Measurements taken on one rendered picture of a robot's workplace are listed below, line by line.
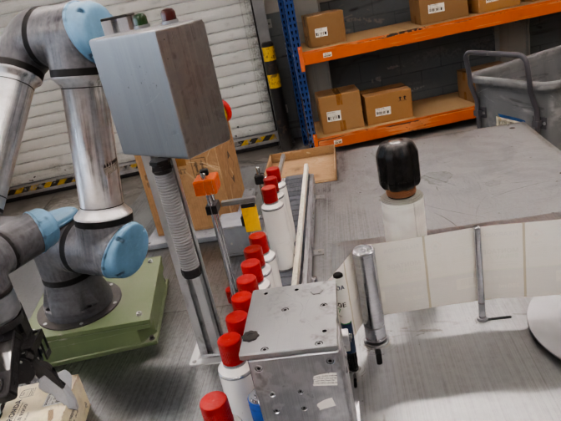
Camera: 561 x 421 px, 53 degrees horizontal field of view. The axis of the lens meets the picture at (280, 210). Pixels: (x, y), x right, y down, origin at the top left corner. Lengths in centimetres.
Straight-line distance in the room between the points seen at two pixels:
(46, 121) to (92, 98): 458
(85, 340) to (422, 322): 71
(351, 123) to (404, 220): 384
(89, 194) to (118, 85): 30
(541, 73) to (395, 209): 277
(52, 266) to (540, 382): 94
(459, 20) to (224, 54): 206
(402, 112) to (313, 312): 440
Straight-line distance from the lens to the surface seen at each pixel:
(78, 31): 109
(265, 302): 71
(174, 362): 122
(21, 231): 104
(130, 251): 118
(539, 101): 311
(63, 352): 134
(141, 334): 129
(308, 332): 64
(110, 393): 120
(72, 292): 131
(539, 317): 108
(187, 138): 85
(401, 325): 109
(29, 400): 115
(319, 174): 202
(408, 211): 112
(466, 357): 101
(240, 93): 542
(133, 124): 93
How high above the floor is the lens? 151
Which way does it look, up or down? 22 degrees down
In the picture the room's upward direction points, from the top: 12 degrees counter-clockwise
